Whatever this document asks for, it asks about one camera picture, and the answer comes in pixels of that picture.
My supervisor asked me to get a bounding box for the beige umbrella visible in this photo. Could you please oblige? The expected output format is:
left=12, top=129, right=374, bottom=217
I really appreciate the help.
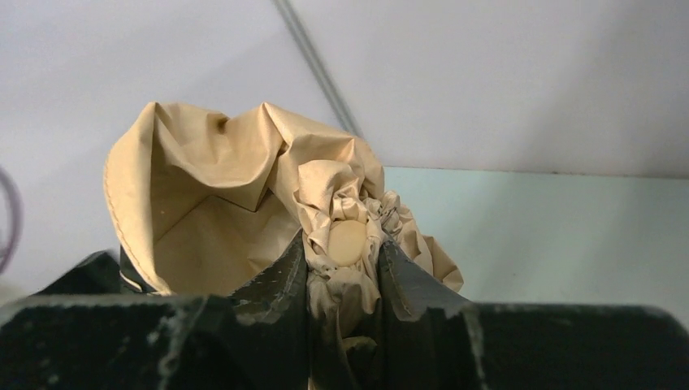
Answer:
left=104, top=102, right=464, bottom=386

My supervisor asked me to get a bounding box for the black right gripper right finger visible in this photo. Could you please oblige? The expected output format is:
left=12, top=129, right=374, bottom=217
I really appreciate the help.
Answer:
left=379, top=240, right=688, bottom=389

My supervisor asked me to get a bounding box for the aluminium frame rail left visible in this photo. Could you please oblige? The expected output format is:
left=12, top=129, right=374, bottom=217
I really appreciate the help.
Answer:
left=272, top=0, right=364, bottom=138

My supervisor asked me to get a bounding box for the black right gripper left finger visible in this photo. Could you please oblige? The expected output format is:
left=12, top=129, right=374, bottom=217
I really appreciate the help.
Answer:
left=1, top=236, right=310, bottom=389

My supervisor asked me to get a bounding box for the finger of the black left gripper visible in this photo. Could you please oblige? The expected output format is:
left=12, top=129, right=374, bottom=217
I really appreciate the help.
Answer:
left=36, top=248, right=157, bottom=295

